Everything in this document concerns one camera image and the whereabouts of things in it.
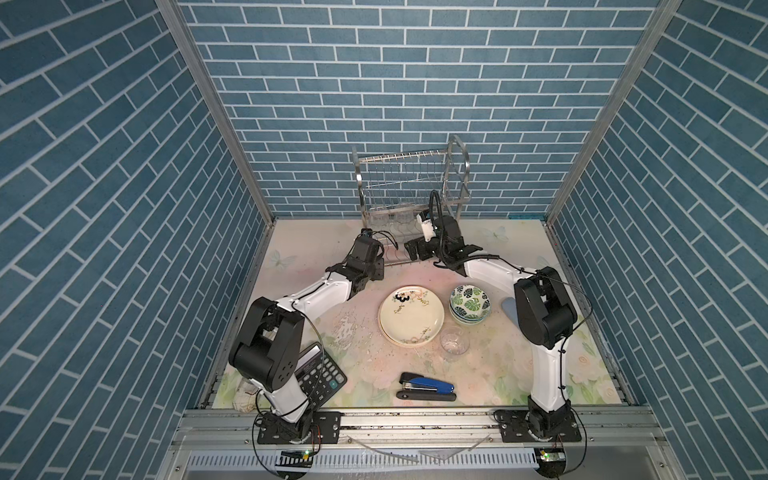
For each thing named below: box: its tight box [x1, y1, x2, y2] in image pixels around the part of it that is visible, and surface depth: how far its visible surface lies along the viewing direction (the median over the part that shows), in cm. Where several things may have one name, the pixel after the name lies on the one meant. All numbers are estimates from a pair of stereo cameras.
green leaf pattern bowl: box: [449, 284, 491, 326], surface depth 93 cm
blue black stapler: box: [396, 372, 457, 402], surface depth 79 cm
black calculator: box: [294, 342, 348, 409], surface depth 82 cm
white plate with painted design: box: [378, 285, 445, 348], surface depth 95 cm
